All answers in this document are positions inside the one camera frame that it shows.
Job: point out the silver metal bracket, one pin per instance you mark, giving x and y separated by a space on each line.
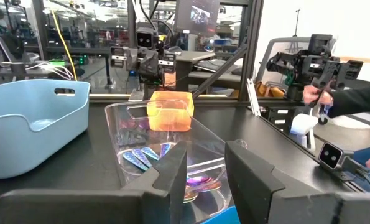
253 96

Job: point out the small orange tray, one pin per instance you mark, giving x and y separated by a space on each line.
172 112

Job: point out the large blue-grey plastic bin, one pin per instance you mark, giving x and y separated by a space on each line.
32 140

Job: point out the pile of assorted spoons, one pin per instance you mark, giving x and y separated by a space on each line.
265 130

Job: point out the grey mesh office chair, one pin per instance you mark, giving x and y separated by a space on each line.
275 49

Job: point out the grey desk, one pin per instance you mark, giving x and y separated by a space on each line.
197 57

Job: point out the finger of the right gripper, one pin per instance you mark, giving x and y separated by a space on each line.
120 57
167 62

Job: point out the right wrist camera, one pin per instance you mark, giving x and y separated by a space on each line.
145 39

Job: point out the small blue tray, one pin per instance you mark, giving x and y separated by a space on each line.
225 217

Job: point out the grey monitor screen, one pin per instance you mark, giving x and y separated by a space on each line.
197 15

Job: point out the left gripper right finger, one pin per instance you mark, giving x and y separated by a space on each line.
281 205

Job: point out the white plastic base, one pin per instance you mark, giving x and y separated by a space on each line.
303 124

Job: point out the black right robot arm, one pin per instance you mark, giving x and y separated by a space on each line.
150 90

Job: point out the clear plastic bin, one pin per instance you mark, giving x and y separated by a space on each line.
209 140

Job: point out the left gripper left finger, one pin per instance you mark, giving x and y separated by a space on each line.
110 208

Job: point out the small grey depth camera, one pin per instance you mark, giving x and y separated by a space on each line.
330 155

